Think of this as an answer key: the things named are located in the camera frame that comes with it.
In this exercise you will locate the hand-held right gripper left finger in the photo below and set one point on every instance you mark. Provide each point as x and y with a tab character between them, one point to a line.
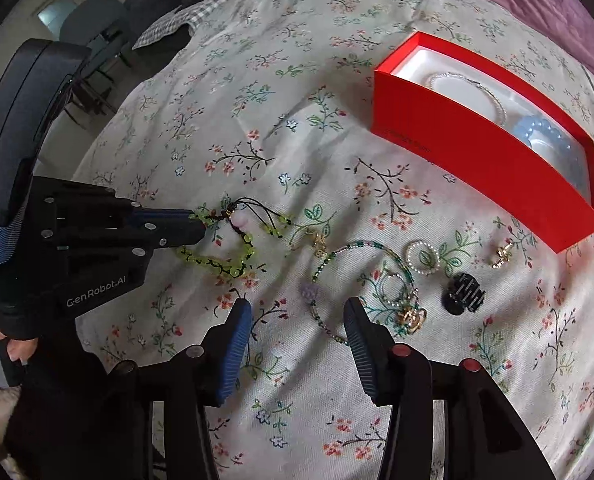
234	355

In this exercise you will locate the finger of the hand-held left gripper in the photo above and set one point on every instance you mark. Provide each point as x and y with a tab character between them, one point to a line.
174	221
177	242

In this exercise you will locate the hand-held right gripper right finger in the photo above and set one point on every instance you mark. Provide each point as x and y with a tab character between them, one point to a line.
361	355

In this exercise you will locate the black hair claw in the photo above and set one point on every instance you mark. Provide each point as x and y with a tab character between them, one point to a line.
462	296

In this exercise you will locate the red cardboard box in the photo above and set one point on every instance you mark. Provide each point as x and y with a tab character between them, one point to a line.
477	160

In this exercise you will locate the glass door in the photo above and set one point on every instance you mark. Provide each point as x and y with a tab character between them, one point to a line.
57	12

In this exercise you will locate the small gold brooch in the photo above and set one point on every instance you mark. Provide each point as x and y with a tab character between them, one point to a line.
319	246

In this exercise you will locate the floral bedsheet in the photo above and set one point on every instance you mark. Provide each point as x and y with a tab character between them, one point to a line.
257	110

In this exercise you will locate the grey checkered sheet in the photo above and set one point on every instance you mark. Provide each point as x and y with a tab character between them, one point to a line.
167	27

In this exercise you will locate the gold earring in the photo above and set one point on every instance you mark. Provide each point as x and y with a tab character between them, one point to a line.
502	255

